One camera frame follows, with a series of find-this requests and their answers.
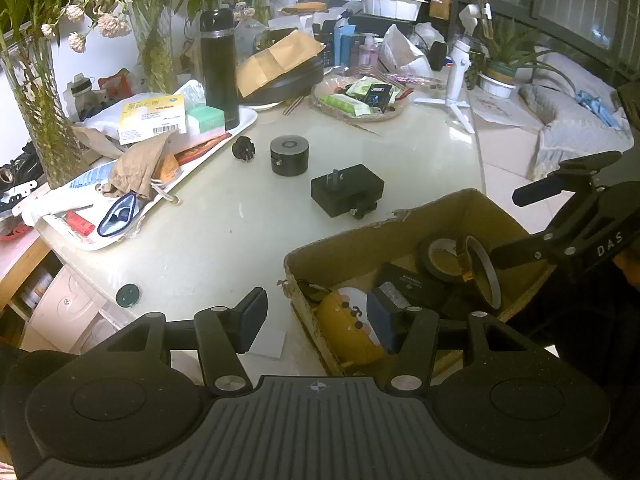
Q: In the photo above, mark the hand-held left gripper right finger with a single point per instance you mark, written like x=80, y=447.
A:
x=381, y=317

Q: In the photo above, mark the green tissue pack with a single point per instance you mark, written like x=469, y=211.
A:
x=206, y=120

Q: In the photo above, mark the brown wooden chopsticks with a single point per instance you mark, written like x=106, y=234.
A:
x=294, y=105

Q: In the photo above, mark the orange packet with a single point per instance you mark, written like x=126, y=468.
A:
x=170, y=167

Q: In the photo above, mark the blue cloth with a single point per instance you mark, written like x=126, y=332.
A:
x=600, y=107

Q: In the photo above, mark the green wipes pack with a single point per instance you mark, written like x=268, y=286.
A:
x=342, y=105

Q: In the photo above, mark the thin brown stick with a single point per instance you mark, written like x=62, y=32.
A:
x=366, y=127

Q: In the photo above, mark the small red item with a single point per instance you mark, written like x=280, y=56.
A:
x=80, y=221

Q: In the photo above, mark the black thermos bottle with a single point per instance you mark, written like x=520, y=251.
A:
x=220, y=70

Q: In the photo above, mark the white paper sheet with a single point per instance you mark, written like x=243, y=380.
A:
x=500, y=110

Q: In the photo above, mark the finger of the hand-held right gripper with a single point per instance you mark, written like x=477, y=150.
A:
x=537, y=191
x=520, y=252

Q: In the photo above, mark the brown cardboard box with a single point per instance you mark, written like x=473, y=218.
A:
x=350, y=255

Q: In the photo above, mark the small black round disc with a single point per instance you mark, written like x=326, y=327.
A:
x=128, y=295

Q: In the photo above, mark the white cabinet drawer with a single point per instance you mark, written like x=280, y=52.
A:
x=65, y=310

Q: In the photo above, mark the black tape roll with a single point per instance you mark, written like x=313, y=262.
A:
x=427, y=265

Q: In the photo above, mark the white plastic tray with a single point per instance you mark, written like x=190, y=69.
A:
x=240, y=125

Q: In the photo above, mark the pink patterned wrapper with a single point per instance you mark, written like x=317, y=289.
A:
x=415, y=80

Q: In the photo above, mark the yellow round toy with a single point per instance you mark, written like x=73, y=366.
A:
x=345, y=330

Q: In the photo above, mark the small black plug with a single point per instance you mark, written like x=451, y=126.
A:
x=244, y=149

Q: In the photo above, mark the red snack bag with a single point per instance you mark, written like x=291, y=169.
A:
x=115, y=84

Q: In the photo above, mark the blue product box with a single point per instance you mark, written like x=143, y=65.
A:
x=345, y=45

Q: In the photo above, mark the black product box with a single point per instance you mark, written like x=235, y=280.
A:
x=322, y=37

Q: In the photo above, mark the grey cushion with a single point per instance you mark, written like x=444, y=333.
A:
x=565, y=130

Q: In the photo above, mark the black white sneaker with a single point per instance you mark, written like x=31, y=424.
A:
x=20, y=180

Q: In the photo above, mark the yellow white carton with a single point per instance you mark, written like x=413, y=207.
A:
x=150, y=117

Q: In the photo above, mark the glass bowl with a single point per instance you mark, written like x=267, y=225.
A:
x=325, y=110

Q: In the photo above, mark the white card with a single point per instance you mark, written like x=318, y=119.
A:
x=270, y=342

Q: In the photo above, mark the small metal clip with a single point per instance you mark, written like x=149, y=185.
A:
x=312, y=291

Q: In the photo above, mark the white gimbal tripod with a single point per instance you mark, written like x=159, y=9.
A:
x=457, y=75

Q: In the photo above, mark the black rectangular device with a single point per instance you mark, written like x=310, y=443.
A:
x=370, y=22

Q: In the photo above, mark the pink liquid bottle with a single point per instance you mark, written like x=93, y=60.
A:
x=370, y=51

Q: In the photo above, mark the crumpled brown paper bag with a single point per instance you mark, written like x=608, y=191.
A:
x=137, y=170

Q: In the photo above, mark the black packet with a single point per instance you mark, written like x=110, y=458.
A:
x=378, y=97

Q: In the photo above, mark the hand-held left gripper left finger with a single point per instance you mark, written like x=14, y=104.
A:
x=252, y=320

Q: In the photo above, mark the potted aloe plant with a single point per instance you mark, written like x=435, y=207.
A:
x=497, y=80

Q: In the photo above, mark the blue rimmed face mask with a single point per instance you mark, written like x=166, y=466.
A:
x=117, y=215

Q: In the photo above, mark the black adapter block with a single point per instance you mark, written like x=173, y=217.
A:
x=347, y=190

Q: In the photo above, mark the white blue printed leaflet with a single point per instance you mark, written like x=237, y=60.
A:
x=85, y=177

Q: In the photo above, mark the black cylinder device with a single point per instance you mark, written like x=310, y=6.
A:
x=290, y=157

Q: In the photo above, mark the silver perforated metal piece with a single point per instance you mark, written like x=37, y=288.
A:
x=387, y=294

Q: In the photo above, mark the red flat packet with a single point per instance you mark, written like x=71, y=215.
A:
x=205, y=149

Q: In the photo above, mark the white plastic bag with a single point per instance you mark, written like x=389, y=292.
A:
x=405, y=52

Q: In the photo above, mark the white food container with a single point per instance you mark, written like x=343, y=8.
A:
x=395, y=5

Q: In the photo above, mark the amber tape roll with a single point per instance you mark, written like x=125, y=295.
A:
x=492, y=280

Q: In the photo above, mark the manila envelope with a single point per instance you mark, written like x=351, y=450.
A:
x=277, y=57

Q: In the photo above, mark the glass vase with dried flowers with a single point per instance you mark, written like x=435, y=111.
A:
x=42, y=125

